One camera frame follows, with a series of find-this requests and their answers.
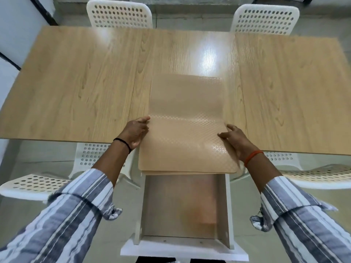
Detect stack of beige placemats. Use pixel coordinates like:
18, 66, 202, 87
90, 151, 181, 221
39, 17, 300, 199
138, 73, 239, 176

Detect grey white striped shirt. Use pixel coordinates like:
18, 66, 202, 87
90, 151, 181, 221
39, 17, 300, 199
0, 168, 351, 263

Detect person's right forearm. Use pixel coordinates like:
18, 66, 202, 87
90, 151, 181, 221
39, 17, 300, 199
245, 153, 283, 194

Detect black wrist thread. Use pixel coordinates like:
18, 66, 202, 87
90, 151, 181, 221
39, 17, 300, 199
113, 138, 132, 154

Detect light wooden table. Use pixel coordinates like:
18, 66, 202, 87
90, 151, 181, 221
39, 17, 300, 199
0, 25, 351, 156

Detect person's left hand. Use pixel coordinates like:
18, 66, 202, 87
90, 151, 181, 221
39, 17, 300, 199
118, 115, 151, 151

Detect white perforated plastic chair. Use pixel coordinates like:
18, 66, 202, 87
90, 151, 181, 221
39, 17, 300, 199
0, 142, 137, 202
230, 151, 351, 191
230, 4, 300, 36
86, 0, 153, 28

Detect black trousers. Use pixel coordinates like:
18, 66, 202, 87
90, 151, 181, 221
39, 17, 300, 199
136, 256, 230, 263

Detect person's right hand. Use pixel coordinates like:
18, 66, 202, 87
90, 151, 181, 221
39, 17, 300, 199
218, 124, 260, 162

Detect black wall frame strip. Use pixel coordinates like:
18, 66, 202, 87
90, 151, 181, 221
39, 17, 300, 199
33, 0, 59, 26
0, 51, 22, 72

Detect orange wrist thread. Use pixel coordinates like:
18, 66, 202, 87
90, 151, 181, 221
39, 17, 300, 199
243, 150, 264, 168

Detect person's left forearm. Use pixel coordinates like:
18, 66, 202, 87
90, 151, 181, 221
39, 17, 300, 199
90, 141, 131, 187

